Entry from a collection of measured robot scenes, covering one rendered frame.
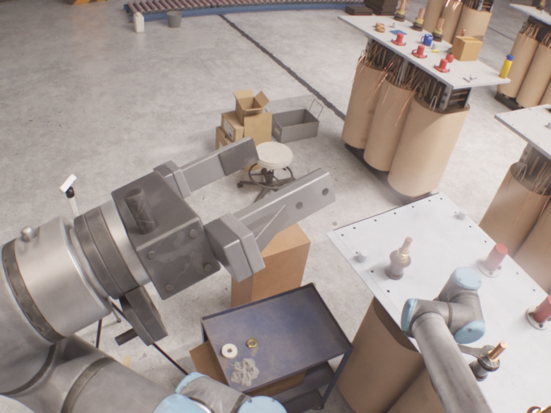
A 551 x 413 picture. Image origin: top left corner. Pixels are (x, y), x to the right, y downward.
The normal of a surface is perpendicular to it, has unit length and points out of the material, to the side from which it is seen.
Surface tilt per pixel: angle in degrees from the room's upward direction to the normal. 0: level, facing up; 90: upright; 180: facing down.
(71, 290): 57
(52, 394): 32
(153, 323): 69
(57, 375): 10
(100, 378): 14
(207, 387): 28
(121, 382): 24
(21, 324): 65
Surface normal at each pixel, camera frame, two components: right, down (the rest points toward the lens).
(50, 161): 0.12, -0.74
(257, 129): 0.50, 0.50
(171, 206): -0.24, -0.85
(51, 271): 0.25, -0.28
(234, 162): 0.51, 0.31
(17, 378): 0.69, 0.60
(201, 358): -0.28, -0.58
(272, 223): 0.85, 0.05
